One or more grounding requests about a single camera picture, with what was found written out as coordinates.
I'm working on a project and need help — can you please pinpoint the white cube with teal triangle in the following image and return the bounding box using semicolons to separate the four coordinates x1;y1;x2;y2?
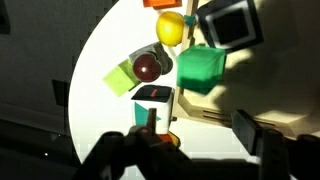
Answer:
130;84;176;134

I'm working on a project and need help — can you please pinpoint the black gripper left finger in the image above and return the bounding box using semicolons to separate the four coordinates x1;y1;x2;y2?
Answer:
146;107;158;134

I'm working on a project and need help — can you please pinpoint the black and white cube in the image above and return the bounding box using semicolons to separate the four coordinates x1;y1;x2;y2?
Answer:
194;0;265;54

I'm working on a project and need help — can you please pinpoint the lime green block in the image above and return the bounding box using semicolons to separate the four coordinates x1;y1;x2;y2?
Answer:
102;58;143;98

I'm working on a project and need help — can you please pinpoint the small teal block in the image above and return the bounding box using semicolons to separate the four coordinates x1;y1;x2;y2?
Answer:
184;13;198;27

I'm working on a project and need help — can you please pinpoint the dark red ball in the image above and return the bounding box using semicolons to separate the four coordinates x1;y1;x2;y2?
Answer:
132;54;163;84

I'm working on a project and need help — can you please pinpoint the wooden tray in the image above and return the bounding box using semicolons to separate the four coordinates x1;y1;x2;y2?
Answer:
171;0;320;139

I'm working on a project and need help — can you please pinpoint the yellow lemon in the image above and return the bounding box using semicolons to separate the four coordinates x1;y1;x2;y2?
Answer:
155;10;186;48

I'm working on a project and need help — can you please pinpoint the grey ball holder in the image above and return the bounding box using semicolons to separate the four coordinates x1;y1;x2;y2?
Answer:
128;41;174;76

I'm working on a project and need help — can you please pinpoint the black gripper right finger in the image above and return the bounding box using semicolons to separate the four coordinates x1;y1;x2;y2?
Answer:
231;109;264;157

